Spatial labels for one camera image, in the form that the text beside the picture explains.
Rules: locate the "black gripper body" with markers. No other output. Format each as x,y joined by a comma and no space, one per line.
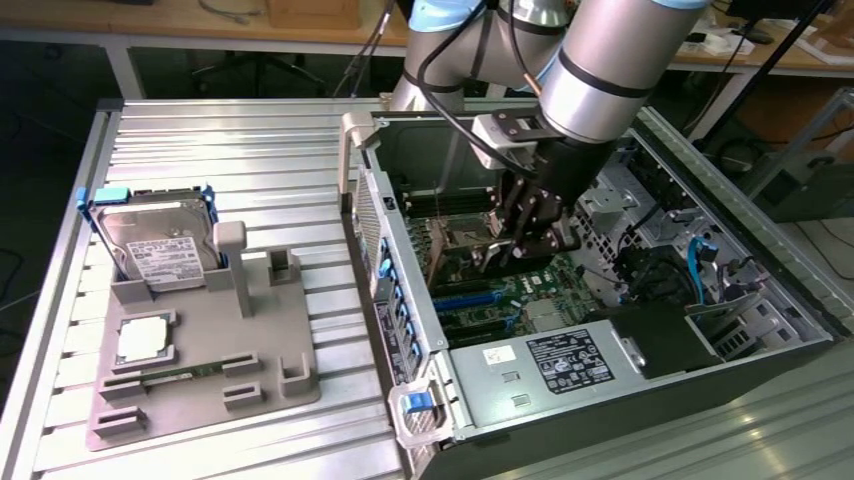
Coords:
567,165

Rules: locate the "black graphics card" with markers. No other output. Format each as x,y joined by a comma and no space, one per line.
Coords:
467,262

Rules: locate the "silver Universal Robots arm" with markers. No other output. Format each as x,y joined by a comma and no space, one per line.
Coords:
600,75

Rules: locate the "CPU socket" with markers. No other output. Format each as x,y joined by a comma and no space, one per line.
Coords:
467,227

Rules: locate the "black RAM slot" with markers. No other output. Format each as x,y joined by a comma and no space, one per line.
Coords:
454,196
454,208

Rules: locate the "green motherboard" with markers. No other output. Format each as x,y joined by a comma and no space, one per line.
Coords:
554,285

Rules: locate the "silver metal disk bay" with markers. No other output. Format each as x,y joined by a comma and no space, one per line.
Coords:
620,205

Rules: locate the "thin metal locking lever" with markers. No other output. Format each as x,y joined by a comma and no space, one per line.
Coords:
439,205

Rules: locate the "blue expansion slot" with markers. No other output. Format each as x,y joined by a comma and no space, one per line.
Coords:
467,301

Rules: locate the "black expansion slot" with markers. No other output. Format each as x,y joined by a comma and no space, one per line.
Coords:
476,331

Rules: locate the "black fan shroud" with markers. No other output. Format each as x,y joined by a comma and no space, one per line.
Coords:
660,340

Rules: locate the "grey power supply unit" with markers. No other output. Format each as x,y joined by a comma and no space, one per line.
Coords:
507,390

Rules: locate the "white box with black item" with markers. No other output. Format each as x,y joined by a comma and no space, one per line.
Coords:
723,44

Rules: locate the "black slanted pole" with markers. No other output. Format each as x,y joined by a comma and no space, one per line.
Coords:
769,65

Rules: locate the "grey metal cabinet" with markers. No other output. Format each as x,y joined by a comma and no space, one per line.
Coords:
814,185

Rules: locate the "blue case latch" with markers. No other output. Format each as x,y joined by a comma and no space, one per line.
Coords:
416,403

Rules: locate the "open black PC case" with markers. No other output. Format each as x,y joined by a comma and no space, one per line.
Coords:
667,425

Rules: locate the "black chair base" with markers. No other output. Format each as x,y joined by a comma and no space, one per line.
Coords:
260,65

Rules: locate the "grey parts rack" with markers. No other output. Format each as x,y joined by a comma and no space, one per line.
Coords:
200,325

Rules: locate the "hard disk in blue caddy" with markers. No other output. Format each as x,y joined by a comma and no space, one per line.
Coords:
160,240

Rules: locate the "green RAM stick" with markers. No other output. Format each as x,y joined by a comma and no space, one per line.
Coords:
193,371

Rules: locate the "silver CPU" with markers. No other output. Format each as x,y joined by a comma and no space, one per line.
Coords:
141,337

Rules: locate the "wooden desk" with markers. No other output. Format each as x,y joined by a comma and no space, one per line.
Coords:
67,20

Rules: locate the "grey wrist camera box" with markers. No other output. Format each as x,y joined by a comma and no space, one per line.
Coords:
496,145

